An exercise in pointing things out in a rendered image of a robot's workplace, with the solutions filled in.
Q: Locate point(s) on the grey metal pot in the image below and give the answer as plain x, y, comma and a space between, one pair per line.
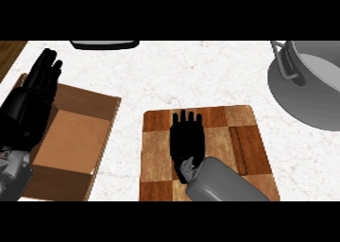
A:
312, 85

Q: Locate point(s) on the checkered wooden cutting board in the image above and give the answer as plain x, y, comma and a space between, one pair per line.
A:
224, 138

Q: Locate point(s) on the open brown cardboard box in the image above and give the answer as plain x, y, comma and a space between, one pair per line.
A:
75, 141

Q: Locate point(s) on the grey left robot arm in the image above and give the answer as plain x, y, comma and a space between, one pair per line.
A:
9, 176

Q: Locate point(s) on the dark wooden cabinet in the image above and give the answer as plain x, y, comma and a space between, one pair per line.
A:
3, 60

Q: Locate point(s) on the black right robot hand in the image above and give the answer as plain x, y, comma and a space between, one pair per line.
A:
187, 141

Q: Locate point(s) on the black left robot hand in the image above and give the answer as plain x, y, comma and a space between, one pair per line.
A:
31, 100

